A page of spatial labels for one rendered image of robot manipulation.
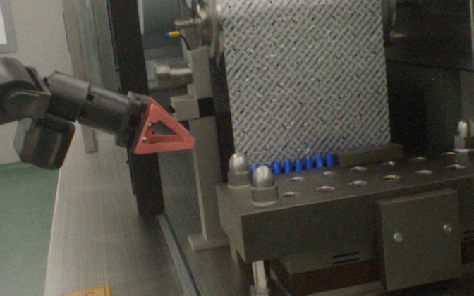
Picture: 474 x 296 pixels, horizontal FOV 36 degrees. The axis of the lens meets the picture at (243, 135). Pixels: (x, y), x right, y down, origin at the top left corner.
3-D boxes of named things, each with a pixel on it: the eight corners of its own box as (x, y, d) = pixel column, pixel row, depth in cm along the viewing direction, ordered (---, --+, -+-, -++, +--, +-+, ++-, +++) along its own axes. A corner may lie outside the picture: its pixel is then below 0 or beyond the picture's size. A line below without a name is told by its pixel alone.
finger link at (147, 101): (184, 166, 99) (118, 144, 97) (178, 156, 106) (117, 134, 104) (201, 120, 99) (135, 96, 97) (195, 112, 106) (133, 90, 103)
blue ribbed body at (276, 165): (248, 187, 105) (245, 163, 104) (388, 164, 109) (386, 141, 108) (254, 192, 101) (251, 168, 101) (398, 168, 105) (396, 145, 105)
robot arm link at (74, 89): (43, 76, 92) (49, 62, 98) (27, 122, 95) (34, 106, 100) (95, 94, 94) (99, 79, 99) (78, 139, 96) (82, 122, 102)
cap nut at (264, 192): (247, 200, 90) (244, 165, 89) (276, 196, 91) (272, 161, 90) (254, 208, 86) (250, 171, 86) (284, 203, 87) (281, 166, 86)
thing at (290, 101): (238, 179, 105) (223, 51, 101) (390, 155, 109) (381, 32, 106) (238, 180, 104) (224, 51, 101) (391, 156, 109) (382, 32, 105)
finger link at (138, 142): (186, 171, 96) (118, 148, 94) (180, 160, 103) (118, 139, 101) (204, 123, 96) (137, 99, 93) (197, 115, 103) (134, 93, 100)
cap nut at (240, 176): (225, 184, 99) (221, 152, 98) (251, 180, 100) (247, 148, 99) (231, 190, 95) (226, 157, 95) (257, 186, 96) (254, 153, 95)
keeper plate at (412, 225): (380, 285, 90) (374, 200, 88) (454, 270, 92) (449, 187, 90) (389, 293, 88) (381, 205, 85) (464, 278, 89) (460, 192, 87)
